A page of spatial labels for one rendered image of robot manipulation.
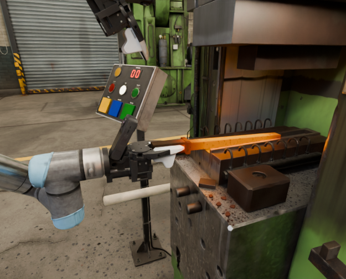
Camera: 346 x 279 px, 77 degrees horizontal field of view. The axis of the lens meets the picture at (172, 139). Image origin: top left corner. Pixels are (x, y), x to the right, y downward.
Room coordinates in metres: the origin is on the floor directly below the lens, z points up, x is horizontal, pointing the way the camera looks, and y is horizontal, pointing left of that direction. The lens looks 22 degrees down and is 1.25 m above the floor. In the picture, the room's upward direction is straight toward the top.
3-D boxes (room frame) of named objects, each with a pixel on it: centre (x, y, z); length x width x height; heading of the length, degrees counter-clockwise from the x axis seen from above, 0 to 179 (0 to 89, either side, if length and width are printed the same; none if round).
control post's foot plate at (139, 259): (1.10, 0.17, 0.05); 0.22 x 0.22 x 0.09; 20
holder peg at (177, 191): (0.54, -0.03, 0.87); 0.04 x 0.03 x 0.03; 110
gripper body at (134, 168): (0.50, 0.12, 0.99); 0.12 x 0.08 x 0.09; 110
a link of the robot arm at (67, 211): (0.45, 0.28, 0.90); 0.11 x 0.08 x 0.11; 51
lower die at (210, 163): (0.67, -0.29, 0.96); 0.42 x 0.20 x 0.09; 110
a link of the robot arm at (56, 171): (0.44, 0.26, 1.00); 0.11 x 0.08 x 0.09; 110
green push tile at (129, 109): (0.94, 0.20, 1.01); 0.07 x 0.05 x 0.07; 45
